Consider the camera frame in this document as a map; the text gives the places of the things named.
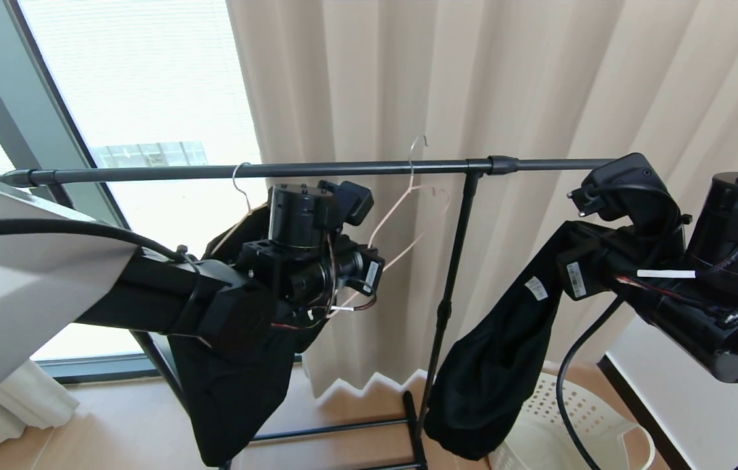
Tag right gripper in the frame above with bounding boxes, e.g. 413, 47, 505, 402
555, 225, 654, 301

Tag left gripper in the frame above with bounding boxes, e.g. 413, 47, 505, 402
317, 247, 386, 298

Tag pink clothes hanger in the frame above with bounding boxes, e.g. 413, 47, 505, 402
368, 135, 453, 275
211, 163, 272, 255

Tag black t-shirt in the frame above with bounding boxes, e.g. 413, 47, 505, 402
423, 222, 579, 461

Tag black shorts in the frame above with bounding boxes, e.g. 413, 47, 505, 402
167, 196, 308, 467

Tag black clothes rack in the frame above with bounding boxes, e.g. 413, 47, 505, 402
0, 155, 618, 470

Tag white laundry basket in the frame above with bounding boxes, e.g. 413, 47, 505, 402
490, 372, 656, 470

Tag beige curtain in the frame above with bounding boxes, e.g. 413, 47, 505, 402
225, 0, 738, 399

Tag window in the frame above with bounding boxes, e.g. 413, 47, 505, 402
0, 0, 265, 383

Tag white curtain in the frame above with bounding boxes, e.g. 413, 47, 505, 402
0, 359, 80, 451

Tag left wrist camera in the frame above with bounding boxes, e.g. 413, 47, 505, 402
317, 180, 375, 226

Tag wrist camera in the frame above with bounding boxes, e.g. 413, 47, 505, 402
317, 180, 375, 226
568, 153, 686, 226

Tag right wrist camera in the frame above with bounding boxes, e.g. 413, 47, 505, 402
568, 153, 686, 226

